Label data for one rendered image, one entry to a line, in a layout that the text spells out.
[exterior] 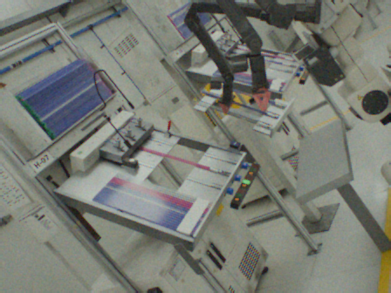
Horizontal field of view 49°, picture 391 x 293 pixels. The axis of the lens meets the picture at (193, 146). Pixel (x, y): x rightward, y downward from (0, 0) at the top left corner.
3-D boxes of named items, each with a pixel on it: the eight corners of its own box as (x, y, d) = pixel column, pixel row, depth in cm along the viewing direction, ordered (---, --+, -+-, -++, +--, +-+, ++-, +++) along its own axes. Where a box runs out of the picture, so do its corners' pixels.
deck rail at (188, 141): (245, 161, 231) (246, 153, 227) (244, 164, 229) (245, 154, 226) (131, 128, 253) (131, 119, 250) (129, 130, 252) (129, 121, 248)
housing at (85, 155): (135, 133, 251) (134, 112, 243) (85, 181, 214) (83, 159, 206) (124, 130, 254) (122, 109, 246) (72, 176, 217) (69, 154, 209)
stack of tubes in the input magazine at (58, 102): (113, 93, 240) (83, 54, 235) (54, 139, 202) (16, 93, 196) (101, 103, 248) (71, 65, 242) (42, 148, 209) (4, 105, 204)
